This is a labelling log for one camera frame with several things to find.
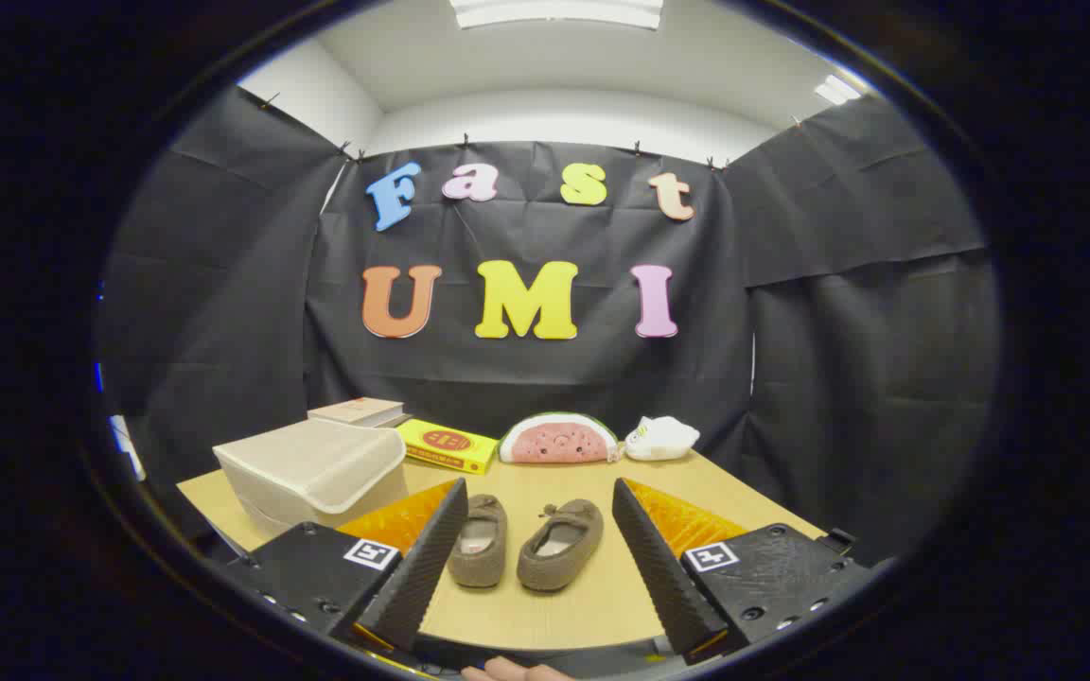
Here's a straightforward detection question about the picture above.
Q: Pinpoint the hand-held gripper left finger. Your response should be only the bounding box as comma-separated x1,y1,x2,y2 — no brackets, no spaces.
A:
220,478,470,654

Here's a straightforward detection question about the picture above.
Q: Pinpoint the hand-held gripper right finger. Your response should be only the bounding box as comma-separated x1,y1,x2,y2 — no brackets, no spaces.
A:
612,478,877,665

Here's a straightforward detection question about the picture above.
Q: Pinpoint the brown fuzzy slipper shoe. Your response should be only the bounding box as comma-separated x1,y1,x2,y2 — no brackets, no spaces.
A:
448,494,509,589
517,498,605,593

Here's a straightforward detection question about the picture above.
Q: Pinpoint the beige fabric storage box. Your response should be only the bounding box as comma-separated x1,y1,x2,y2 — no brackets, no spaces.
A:
213,418,408,535

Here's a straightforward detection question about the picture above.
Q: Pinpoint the yellow book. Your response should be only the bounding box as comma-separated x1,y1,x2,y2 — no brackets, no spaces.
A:
396,419,500,475

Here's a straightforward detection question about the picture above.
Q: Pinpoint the white plush toy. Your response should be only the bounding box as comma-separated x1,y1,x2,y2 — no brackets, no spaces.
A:
624,415,701,463

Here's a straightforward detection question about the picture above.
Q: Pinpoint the watermelon slice plush toy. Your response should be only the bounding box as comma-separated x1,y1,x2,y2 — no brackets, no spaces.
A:
498,411,620,464

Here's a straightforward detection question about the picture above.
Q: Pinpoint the beige paperback book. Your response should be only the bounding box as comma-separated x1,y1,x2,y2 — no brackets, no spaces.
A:
308,397,406,428

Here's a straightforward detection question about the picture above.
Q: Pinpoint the black backdrop cloth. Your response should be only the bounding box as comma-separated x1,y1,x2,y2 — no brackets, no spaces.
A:
96,85,1000,568

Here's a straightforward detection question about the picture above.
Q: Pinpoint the small ceiling light panel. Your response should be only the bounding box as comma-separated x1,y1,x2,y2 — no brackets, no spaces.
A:
813,74,863,106

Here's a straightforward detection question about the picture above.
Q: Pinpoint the long ceiling light panel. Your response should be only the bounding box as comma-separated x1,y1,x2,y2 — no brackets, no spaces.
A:
450,0,665,31

